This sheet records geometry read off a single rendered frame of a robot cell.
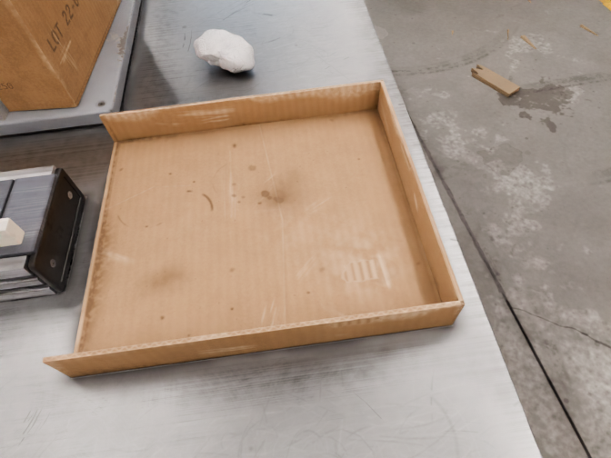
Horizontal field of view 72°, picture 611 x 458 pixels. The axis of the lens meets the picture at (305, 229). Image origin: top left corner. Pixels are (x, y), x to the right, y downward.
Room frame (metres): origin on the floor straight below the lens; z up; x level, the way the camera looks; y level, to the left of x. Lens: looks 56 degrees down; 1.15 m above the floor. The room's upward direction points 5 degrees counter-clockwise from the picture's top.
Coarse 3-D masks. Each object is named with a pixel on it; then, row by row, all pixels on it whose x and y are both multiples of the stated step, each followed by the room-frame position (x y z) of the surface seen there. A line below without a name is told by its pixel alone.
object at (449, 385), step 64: (192, 0) 0.66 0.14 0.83; (256, 0) 0.64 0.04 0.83; (320, 0) 0.62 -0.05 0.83; (128, 64) 0.51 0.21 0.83; (192, 64) 0.49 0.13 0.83; (256, 64) 0.48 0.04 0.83; (320, 64) 0.47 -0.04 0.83; (384, 64) 0.46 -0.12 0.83; (448, 256) 0.18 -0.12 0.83; (0, 320) 0.16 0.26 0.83; (64, 320) 0.15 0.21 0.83; (0, 384) 0.10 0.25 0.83; (64, 384) 0.10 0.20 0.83; (128, 384) 0.09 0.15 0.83; (192, 384) 0.09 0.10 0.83; (256, 384) 0.08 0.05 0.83; (320, 384) 0.08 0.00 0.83; (384, 384) 0.07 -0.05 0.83; (448, 384) 0.07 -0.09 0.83; (512, 384) 0.07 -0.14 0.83; (0, 448) 0.06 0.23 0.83; (64, 448) 0.05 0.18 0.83; (128, 448) 0.05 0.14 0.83; (192, 448) 0.04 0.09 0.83; (256, 448) 0.04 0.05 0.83; (320, 448) 0.04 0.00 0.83; (384, 448) 0.03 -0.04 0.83; (448, 448) 0.03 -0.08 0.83; (512, 448) 0.03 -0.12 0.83
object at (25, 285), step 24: (48, 168) 0.28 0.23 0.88; (72, 192) 0.27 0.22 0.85; (48, 216) 0.23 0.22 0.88; (72, 216) 0.25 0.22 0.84; (48, 240) 0.21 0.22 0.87; (72, 240) 0.23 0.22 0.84; (0, 264) 0.18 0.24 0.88; (24, 264) 0.18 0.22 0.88; (48, 264) 0.19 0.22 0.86; (0, 288) 0.17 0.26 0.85; (24, 288) 0.18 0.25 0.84; (48, 288) 0.18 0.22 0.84
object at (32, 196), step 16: (32, 176) 0.27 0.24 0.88; (48, 176) 0.27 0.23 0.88; (0, 192) 0.26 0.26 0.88; (16, 192) 0.25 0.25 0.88; (32, 192) 0.25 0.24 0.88; (48, 192) 0.25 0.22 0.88; (0, 208) 0.24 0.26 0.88; (16, 208) 0.23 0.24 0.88; (32, 208) 0.23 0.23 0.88; (48, 208) 0.23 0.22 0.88; (32, 224) 0.22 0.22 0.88; (32, 240) 0.20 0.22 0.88; (0, 256) 0.19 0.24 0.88
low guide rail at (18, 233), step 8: (0, 224) 0.19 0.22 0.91; (8, 224) 0.19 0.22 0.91; (16, 224) 0.20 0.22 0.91; (0, 232) 0.19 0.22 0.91; (8, 232) 0.19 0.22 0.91; (16, 232) 0.19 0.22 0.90; (24, 232) 0.20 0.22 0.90; (0, 240) 0.19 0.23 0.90; (8, 240) 0.19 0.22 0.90; (16, 240) 0.19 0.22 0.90
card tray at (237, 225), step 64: (128, 128) 0.36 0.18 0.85; (192, 128) 0.36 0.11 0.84; (256, 128) 0.36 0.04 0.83; (320, 128) 0.35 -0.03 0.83; (384, 128) 0.34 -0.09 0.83; (128, 192) 0.28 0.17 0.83; (192, 192) 0.27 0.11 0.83; (256, 192) 0.27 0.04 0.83; (320, 192) 0.26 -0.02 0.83; (384, 192) 0.25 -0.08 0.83; (128, 256) 0.21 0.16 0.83; (192, 256) 0.20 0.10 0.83; (256, 256) 0.19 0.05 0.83; (320, 256) 0.19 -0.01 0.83; (384, 256) 0.18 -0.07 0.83; (128, 320) 0.14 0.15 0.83; (192, 320) 0.14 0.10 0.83; (256, 320) 0.13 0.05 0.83; (320, 320) 0.11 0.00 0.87; (384, 320) 0.11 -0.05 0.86; (448, 320) 0.11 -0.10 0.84
